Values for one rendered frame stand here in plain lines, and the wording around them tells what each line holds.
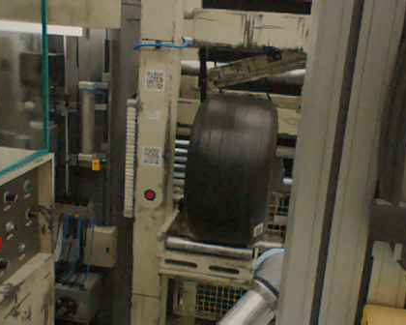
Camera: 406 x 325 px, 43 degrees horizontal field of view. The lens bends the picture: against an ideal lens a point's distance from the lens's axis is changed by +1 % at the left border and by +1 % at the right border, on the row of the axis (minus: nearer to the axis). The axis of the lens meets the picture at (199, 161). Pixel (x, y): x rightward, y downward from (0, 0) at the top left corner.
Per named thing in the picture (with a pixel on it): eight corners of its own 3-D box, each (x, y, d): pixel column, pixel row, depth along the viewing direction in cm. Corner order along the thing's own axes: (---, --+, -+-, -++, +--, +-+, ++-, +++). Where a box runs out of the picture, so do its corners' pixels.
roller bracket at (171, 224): (155, 257, 197) (156, 234, 194) (178, 221, 235) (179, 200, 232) (162, 259, 196) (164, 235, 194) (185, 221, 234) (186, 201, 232)
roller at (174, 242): (166, 243, 204) (163, 249, 200) (166, 233, 202) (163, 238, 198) (254, 255, 198) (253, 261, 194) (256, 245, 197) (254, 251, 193)
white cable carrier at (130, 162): (124, 216, 209) (127, 99, 196) (128, 212, 214) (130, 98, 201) (133, 218, 208) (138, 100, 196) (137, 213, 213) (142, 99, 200)
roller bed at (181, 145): (158, 199, 246) (160, 138, 238) (165, 190, 260) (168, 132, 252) (198, 204, 243) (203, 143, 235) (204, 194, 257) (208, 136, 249)
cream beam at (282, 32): (190, 44, 211) (193, 8, 208) (202, 44, 235) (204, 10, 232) (343, 56, 202) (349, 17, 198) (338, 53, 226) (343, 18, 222)
